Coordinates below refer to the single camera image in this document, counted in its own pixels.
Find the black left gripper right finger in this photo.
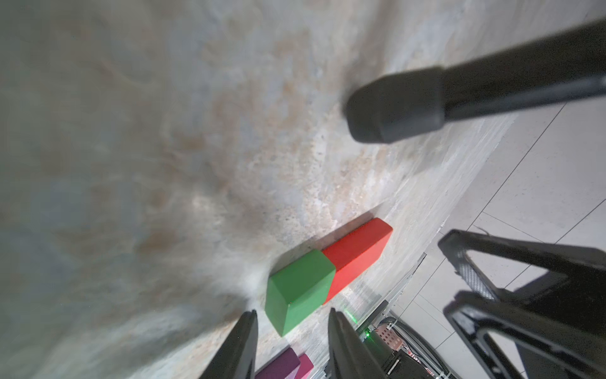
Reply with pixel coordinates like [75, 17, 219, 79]
[328, 308, 392, 378]

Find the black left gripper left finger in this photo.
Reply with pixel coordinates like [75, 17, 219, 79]
[200, 310, 258, 379]

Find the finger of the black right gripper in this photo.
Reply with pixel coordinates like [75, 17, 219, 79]
[443, 292, 605, 378]
[438, 229, 605, 301]

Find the purple block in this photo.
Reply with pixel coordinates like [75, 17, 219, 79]
[254, 347, 301, 379]

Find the green cube block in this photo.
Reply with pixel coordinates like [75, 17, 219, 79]
[265, 250, 336, 336]

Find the red block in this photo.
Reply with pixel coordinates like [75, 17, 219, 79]
[323, 218, 393, 303]

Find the right circuit board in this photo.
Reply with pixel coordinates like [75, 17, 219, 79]
[363, 324, 408, 363]

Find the magenta long block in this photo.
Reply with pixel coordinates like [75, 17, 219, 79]
[294, 354, 314, 379]

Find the black music stand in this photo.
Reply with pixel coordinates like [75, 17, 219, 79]
[344, 20, 605, 144]

